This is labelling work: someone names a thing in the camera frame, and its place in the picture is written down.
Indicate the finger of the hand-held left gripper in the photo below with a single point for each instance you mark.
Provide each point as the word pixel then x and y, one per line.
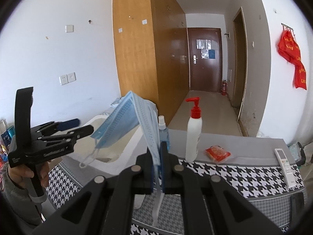
pixel 69 123
pixel 84 129

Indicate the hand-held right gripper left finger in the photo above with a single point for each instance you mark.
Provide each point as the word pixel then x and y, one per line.
pixel 152 178

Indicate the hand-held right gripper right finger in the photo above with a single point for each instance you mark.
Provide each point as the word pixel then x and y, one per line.
pixel 164 176

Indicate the white foam box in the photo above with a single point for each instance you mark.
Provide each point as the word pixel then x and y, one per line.
pixel 115 170

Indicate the blue face mask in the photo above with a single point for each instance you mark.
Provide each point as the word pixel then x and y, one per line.
pixel 122 117

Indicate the person's left forearm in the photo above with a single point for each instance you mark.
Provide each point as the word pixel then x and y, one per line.
pixel 14 200

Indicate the person's left hand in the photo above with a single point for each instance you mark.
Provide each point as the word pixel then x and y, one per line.
pixel 19 176

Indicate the colourful printed bag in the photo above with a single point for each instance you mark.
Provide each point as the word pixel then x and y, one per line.
pixel 7 137

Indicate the blue spray bottle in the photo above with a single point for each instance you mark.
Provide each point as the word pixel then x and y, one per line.
pixel 163 132

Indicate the white pump bottle red top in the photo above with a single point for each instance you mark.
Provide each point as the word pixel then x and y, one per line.
pixel 193 139

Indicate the red snack packet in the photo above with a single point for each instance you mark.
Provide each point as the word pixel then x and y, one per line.
pixel 217 153

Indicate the houndstooth tablecloth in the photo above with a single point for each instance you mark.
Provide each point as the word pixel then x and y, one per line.
pixel 244 176

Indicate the wooden wardrobe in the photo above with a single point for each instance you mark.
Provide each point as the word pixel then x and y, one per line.
pixel 134 53

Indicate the red fire extinguisher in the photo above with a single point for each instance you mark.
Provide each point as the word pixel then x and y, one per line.
pixel 224 88

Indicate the brown door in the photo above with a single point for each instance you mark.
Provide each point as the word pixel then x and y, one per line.
pixel 205 73

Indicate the white remote control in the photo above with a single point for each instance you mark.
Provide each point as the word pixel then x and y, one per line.
pixel 287 166

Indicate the blue door notice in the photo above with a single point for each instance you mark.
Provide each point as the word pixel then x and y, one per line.
pixel 210 53

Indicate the black phone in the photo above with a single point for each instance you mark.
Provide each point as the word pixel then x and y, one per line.
pixel 297 208

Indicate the white door notice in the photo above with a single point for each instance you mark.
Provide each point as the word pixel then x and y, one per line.
pixel 203 44

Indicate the red plastic bag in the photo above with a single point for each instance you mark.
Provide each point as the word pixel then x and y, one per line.
pixel 289 47
pixel 300 77

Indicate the white double wall socket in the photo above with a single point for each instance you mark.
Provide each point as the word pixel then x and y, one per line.
pixel 67 78

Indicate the white wall switch plate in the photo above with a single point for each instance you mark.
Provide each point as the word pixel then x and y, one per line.
pixel 69 28

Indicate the wooden door frame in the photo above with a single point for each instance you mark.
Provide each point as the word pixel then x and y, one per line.
pixel 239 61

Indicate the dark wall bracket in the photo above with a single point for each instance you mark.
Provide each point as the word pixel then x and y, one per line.
pixel 227 35

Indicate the metal wall hook rack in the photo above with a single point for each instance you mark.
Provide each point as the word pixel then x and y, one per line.
pixel 288 27

